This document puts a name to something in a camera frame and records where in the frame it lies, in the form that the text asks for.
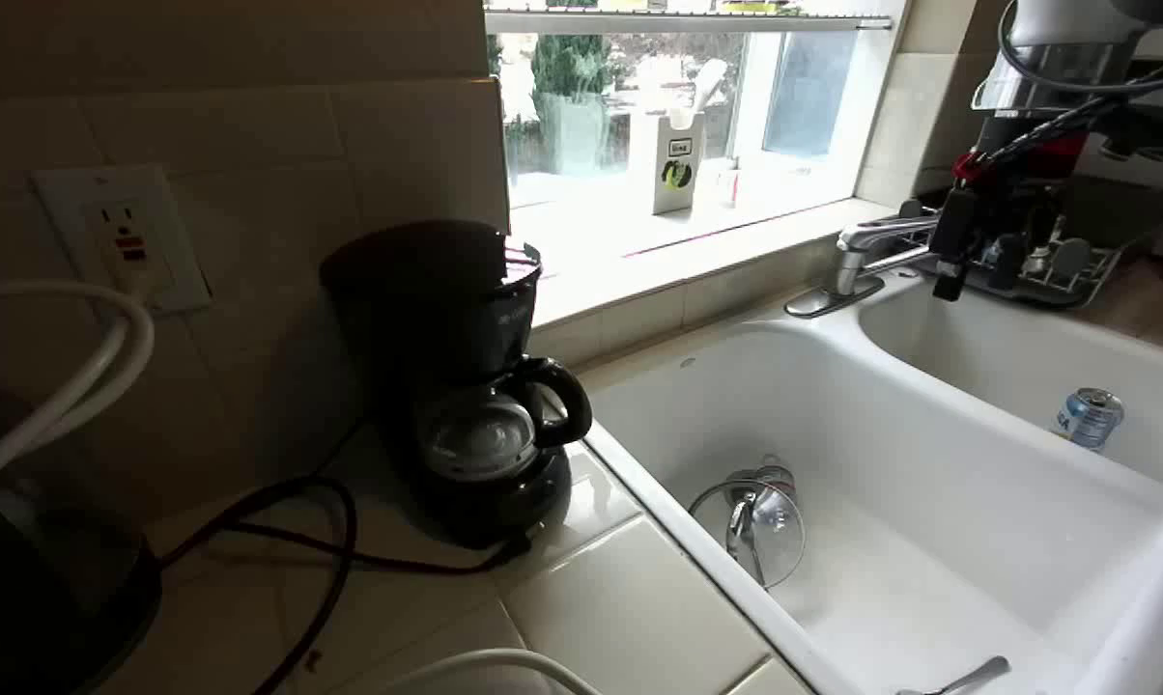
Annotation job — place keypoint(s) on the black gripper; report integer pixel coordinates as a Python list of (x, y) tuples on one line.
[(1026, 175)]

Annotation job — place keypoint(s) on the chrome sink faucet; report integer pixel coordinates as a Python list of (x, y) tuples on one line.
[(856, 263)]

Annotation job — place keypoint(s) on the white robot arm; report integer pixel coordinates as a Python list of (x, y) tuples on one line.
[(1057, 21)]

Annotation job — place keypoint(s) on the dark dish rack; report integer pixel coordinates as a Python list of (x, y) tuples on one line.
[(1057, 273)]

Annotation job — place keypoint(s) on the white double kitchen sink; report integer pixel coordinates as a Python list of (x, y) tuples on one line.
[(940, 515)]

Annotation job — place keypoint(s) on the bottle on window sill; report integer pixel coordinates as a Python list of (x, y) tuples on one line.
[(673, 159)]

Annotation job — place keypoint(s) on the shiny metal strainer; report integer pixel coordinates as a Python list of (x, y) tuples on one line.
[(768, 515)]

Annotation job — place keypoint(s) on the green outdoor plant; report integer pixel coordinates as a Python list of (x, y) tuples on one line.
[(571, 62)]

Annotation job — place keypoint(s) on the glass coffee carafe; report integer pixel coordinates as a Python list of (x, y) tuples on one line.
[(485, 431)]

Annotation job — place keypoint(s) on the black drip coffee maker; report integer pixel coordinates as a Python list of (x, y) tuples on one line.
[(439, 309)]

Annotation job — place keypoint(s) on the black countertop appliance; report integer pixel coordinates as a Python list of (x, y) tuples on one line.
[(39, 592)]

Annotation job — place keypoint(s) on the white window frame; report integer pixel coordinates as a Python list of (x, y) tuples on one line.
[(699, 258)]

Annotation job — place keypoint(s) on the white wall power outlet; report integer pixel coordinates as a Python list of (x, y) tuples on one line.
[(124, 237)]

